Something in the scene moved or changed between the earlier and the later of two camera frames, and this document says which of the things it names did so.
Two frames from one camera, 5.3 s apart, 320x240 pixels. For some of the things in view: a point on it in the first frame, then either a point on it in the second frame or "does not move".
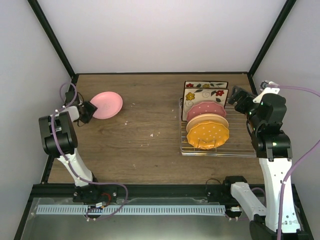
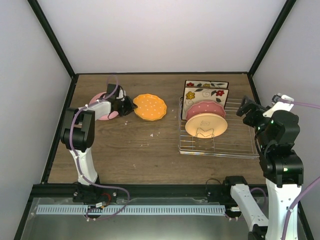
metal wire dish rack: (240, 143) does not move
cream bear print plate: (205, 118) does not move
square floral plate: (192, 95) does not move
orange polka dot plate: (208, 135) -> (150, 107)
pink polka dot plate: (206, 108) does not move
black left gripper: (92, 109) -> (130, 107)
